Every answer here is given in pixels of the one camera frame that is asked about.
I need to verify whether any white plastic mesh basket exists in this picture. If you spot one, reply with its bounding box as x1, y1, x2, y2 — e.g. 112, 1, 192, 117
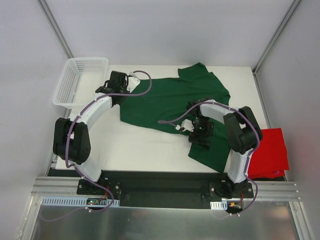
52, 57, 109, 110

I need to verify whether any left white cable duct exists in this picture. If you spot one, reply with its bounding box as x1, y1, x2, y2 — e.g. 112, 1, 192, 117
42, 196, 120, 208

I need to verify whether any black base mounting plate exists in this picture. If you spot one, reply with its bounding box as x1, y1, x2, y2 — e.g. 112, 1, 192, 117
47, 167, 287, 209

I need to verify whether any right aluminium frame post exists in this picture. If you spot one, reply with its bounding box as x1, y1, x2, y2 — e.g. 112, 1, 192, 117
252, 0, 303, 75

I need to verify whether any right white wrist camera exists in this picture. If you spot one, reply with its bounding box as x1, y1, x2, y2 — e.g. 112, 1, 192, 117
175, 119, 195, 132

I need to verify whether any left aluminium frame post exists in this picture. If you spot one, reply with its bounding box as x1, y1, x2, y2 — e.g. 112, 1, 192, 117
37, 0, 74, 59

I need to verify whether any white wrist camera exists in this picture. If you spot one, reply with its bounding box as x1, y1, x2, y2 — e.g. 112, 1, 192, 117
126, 72, 141, 93
175, 119, 195, 132

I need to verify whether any aluminium frame post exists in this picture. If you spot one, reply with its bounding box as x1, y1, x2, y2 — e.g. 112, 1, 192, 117
37, 0, 74, 59
252, 0, 303, 75

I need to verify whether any right white cable duct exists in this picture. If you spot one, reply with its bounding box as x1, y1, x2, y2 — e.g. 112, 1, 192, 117
210, 200, 228, 211

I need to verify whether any green t shirt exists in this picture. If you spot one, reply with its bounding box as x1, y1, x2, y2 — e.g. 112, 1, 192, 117
120, 62, 231, 173

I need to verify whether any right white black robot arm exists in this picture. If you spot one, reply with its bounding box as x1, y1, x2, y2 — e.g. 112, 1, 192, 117
183, 98, 263, 199

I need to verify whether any red folded t shirt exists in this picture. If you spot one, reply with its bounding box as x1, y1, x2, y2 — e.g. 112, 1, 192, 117
248, 128, 290, 179

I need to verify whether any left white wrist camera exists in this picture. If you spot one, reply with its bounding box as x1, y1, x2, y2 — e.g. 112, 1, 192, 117
126, 72, 141, 93

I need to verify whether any white cable duct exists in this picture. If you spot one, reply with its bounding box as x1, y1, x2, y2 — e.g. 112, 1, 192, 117
210, 200, 228, 211
42, 196, 120, 208

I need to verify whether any aluminium front rail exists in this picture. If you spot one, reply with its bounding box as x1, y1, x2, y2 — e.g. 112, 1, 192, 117
31, 176, 302, 202

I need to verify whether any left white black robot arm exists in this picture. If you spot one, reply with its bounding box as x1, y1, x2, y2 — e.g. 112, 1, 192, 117
53, 70, 135, 195

